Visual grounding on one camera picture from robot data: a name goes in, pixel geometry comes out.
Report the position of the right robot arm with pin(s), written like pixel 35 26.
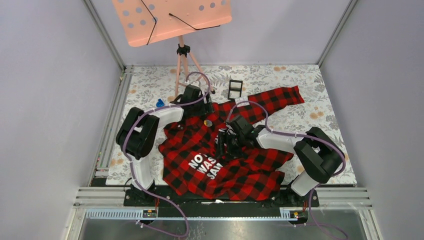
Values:
pixel 319 156

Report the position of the floral patterned table mat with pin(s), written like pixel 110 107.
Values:
pixel 150 83

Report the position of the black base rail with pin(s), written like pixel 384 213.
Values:
pixel 194 206

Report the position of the red black plaid shirt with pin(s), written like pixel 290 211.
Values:
pixel 189 163

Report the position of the small round brooch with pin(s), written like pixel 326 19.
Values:
pixel 208 123

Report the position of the black brooch holder frame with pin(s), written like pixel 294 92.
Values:
pixel 235 89

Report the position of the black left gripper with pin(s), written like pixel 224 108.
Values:
pixel 206 108

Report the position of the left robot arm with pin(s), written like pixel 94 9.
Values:
pixel 137 134

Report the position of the small blue plastic object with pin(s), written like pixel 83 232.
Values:
pixel 160 103

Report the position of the pink music stand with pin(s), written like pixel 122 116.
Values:
pixel 149 21

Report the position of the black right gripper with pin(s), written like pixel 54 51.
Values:
pixel 225 137

